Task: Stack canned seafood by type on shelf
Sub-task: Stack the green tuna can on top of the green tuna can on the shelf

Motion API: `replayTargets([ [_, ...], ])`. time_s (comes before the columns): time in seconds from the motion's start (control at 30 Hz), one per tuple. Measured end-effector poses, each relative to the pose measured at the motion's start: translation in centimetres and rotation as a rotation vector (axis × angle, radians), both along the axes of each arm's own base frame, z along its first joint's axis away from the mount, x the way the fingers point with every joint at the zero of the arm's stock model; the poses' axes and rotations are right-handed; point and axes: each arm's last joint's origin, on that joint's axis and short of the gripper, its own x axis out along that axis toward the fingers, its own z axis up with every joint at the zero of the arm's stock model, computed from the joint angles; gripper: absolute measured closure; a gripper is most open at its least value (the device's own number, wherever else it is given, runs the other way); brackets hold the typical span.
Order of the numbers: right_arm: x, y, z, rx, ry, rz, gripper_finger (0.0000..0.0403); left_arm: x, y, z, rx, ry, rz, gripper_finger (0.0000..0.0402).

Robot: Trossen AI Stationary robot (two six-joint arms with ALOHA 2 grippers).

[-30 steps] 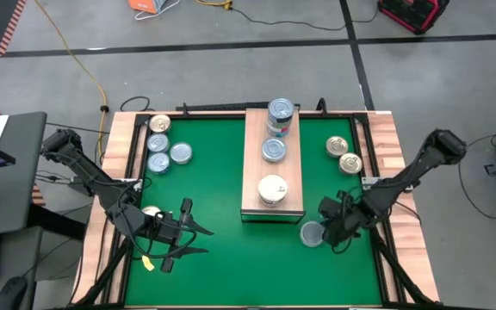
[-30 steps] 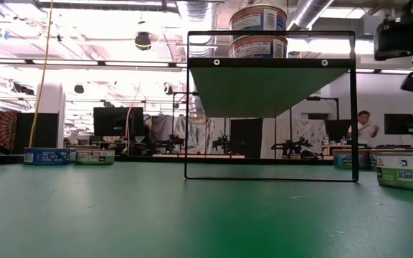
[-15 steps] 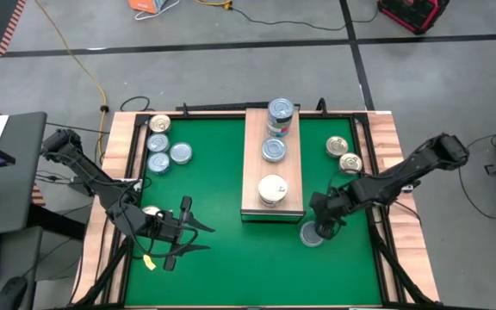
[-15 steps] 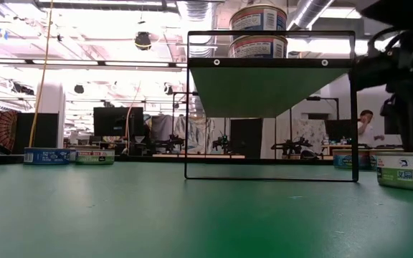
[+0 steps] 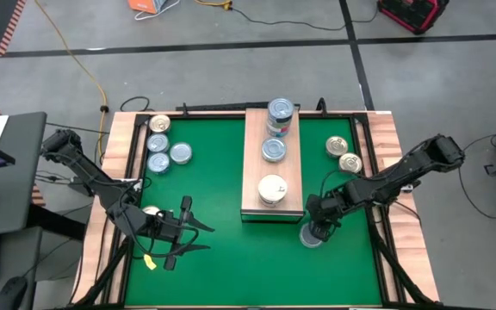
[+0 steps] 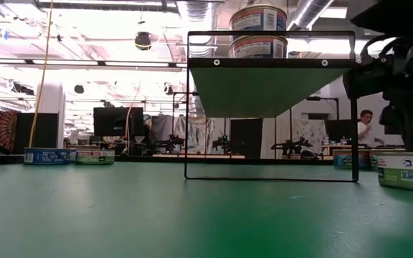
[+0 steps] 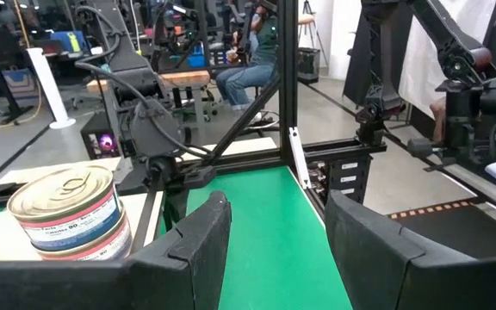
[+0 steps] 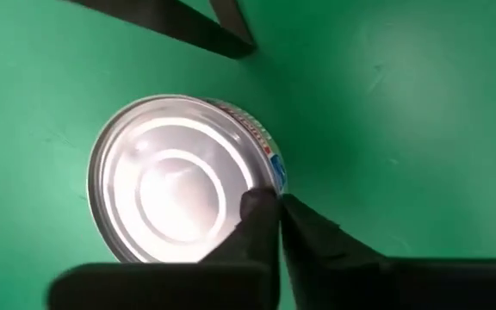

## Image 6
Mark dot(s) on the white green label tuna can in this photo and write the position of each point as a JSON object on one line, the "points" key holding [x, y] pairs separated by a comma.
{"points": [[403, 175]]}

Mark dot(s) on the red white blue tuna can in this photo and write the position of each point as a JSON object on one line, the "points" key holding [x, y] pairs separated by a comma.
{"points": [[258, 48], [258, 19]]}

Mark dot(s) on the black background robot arm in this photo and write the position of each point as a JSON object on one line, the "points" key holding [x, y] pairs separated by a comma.
{"points": [[292, 147], [221, 143], [170, 143]]}

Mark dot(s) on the person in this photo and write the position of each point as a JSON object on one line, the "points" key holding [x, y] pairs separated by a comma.
{"points": [[364, 129]]}

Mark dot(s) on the black computer monitor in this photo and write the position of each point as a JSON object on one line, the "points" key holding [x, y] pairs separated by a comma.
{"points": [[113, 122], [339, 130]]}

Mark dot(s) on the black partition panel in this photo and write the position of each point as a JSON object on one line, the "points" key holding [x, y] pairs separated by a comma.
{"points": [[45, 129], [246, 139]]}

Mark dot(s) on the wooden workbench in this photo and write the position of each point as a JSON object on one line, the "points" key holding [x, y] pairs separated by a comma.
{"points": [[210, 156]]}

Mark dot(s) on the green Bumble Bee tuna can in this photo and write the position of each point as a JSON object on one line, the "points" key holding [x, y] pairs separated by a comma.
{"points": [[95, 157]]}

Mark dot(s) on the small black ceiling dome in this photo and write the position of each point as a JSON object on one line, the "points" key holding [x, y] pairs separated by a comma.
{"points": [[79, 89]]}

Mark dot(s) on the white pillar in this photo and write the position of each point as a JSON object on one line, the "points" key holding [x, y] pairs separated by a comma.
{"points": [[52, 114]]}

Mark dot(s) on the blue barcode tuna can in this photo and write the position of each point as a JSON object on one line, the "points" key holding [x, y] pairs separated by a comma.
{"points": [[47, 156]]}

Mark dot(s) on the black metal stand frame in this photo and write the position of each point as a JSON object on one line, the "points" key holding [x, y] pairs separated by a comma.
{"points": [[330, 97]]}

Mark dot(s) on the black frame wooden shelf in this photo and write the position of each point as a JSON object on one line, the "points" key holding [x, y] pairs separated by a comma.
{"points": [[264, 91]]}

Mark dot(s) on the corrugated silver ventilation duct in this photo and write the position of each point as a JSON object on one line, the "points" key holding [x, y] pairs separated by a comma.
{"points": [[197, 18]]}

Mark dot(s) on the black ceiling dome camera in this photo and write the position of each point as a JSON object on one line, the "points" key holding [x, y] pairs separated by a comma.
{"points": [[143, 41]]}

